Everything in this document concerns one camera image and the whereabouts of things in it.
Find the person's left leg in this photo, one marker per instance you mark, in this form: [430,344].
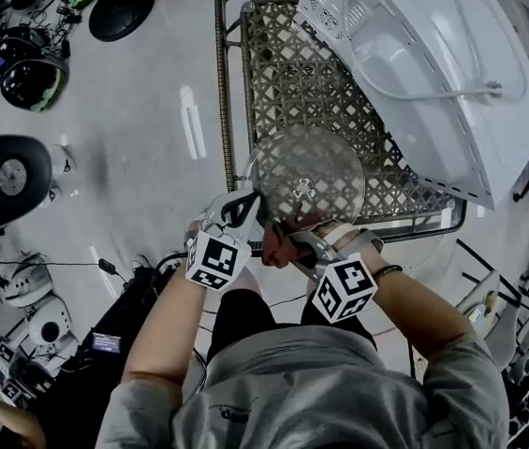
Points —
[247,281]

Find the person's right forearm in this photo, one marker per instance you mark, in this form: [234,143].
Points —
[428,311]

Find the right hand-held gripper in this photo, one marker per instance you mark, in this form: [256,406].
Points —
[346,293]

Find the person's left forearm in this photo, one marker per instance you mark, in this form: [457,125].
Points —
[166,335]

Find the grey chair with black seat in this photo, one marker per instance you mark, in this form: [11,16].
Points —
[11,178]

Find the white domed device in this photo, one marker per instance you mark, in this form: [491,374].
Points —
[30,288]
[51,330]

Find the reddish brown cloth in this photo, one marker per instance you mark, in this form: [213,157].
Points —
[278,246]

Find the black power adapter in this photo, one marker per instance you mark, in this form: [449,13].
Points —
[107,266]

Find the round glass plate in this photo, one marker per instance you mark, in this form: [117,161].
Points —
[306,166]

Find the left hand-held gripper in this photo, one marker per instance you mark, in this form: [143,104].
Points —
[217,260]

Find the person's black shorts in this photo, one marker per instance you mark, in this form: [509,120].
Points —
[240,316]

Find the white microwave oven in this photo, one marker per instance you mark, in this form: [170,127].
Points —
[432,124]

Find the black pedestal fan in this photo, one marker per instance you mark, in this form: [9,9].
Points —
[121,10]

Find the grey shell chair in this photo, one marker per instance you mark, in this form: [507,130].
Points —
[479,297]

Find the person's right hand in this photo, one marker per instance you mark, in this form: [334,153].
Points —
[334,231]

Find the wicker glass-top table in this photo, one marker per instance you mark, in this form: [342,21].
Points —
[283,77]

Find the black smartphone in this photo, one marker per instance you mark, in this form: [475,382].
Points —
[106,343]

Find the person's grey t-shirt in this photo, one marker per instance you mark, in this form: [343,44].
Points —
[315,405]

